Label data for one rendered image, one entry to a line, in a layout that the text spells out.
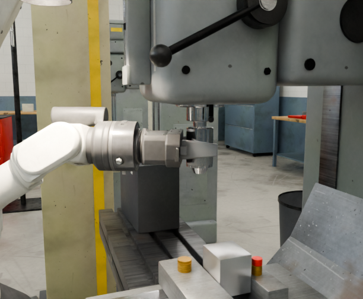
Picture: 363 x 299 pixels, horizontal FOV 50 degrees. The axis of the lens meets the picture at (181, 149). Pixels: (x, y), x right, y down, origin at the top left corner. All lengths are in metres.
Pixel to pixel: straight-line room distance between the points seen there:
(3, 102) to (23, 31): 1.63
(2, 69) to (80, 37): 7.38
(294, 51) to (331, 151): 0.40
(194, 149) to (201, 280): 0.21
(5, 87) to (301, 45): 9.22
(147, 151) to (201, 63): 0.18
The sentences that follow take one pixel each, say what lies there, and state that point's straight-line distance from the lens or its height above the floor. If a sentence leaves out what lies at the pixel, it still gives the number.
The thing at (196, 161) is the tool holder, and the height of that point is 1.21.
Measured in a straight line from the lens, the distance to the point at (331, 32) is 0.66.
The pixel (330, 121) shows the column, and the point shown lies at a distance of 0.97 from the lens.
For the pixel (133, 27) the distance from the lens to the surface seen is 0.64.
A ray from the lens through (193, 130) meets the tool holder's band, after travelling 0.66.
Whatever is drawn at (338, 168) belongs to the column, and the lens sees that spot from 0.96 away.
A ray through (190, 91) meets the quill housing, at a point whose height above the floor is 1.33.
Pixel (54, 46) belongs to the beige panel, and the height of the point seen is 1.57.
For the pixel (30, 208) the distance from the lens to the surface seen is 4.77.
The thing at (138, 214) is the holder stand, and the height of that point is 1.00.
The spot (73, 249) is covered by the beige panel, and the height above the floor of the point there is 0.38.
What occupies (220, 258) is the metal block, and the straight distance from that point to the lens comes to 0.59.
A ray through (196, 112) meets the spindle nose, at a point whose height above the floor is 1.30.
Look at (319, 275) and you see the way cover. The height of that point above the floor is 0.95.
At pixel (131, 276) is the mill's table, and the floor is 0.95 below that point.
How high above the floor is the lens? 1.33
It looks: 9 degrees down
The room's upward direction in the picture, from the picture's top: straight up
